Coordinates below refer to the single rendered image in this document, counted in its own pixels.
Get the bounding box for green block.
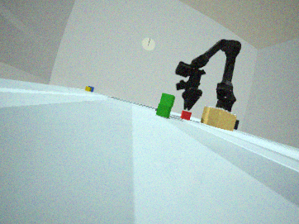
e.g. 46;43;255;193
156;104;172;117
159;93;175;107

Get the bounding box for red block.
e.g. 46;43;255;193
181;111;192;121

